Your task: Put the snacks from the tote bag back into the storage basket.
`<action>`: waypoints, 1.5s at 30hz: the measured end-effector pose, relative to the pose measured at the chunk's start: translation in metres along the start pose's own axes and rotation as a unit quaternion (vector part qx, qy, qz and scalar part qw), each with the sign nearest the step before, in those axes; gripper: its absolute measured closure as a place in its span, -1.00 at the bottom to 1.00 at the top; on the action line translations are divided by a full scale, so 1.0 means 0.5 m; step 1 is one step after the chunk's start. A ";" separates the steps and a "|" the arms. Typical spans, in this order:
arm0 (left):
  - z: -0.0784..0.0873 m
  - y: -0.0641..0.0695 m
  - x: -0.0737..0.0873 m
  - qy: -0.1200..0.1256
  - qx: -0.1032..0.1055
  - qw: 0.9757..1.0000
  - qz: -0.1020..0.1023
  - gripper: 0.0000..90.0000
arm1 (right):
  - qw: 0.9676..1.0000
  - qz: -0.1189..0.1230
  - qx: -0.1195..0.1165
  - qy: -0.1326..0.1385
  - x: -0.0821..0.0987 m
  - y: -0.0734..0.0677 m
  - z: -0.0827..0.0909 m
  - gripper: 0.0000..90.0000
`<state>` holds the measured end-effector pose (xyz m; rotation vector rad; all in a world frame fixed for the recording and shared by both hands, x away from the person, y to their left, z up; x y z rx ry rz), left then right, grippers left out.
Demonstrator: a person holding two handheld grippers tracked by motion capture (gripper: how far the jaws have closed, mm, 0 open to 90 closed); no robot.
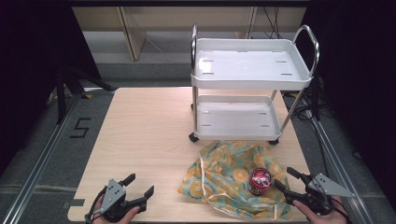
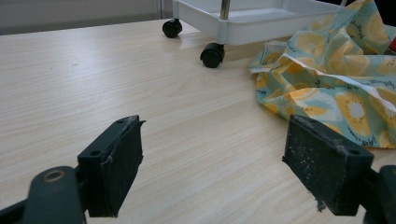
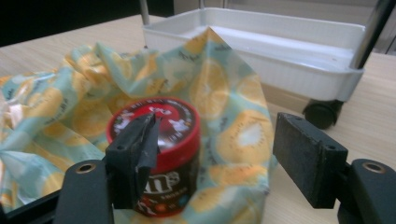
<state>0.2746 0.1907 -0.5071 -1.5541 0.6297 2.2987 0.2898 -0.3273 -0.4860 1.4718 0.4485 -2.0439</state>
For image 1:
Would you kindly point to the person's right hand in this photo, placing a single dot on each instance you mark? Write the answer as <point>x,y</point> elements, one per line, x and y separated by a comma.
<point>323,219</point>

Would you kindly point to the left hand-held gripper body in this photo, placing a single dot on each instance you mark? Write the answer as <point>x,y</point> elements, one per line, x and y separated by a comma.
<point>112,196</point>

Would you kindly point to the aluminium floor rail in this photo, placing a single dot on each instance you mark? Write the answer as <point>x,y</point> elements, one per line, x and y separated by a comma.
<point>40,158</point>
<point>339,168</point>

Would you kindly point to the beige wooden shelf unit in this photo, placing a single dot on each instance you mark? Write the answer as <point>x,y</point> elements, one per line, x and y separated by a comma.
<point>137,28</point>

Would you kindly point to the red can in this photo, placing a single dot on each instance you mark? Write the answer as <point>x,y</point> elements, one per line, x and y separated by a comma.
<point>260,182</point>

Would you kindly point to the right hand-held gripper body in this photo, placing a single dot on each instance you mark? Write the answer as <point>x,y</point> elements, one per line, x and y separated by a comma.
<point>323,186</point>

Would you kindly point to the person's left hand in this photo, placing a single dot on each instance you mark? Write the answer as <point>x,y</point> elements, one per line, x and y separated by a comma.
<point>96,214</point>

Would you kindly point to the white two-tier cart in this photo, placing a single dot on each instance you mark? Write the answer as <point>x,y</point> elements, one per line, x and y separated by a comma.
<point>246,67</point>

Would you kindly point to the black metal stand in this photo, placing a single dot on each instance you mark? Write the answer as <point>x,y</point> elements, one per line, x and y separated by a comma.
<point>61,93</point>

